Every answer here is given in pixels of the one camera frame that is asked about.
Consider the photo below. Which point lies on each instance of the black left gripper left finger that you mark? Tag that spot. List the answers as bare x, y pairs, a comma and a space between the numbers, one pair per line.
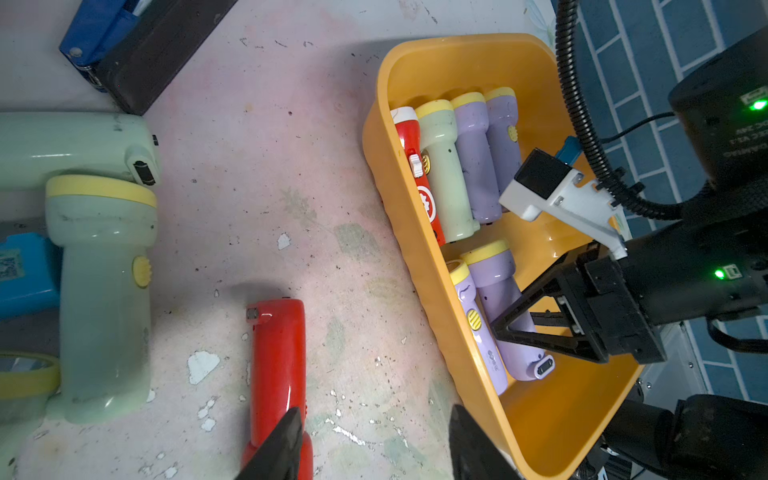
278, 458

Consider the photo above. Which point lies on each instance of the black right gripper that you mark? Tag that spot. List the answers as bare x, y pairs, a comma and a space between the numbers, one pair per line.
716, 272

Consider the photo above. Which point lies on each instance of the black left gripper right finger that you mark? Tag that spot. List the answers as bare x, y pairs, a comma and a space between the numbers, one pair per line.
473, 454

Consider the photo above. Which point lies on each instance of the purple flashlight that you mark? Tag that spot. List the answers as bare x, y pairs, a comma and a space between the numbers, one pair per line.
502, 134
492, 268
474, 153
465, 287

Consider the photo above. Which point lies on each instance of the green flashlight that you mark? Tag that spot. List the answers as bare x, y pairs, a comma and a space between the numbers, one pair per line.
438, 130
28, 380
105, 228

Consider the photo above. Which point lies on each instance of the yellow plastic storage tray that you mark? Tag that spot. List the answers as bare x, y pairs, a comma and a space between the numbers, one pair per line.
547, 426

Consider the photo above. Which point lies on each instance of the red flashlight with white logo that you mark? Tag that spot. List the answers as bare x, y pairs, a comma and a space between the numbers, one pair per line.
408, 129

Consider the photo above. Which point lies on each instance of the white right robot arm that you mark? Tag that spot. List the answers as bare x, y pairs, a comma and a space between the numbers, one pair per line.
722, 108

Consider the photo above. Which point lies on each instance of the blue flashlight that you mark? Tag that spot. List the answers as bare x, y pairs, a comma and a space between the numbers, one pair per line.
30, 275

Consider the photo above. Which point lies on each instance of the green flashlight horizontal top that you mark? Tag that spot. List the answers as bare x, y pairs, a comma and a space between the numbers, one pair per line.
36, 146

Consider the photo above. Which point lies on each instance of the blue black stapler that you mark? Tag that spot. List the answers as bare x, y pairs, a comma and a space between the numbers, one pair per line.
132, 50

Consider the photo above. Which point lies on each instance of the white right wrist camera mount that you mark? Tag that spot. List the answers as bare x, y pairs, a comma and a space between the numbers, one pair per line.
546, 184

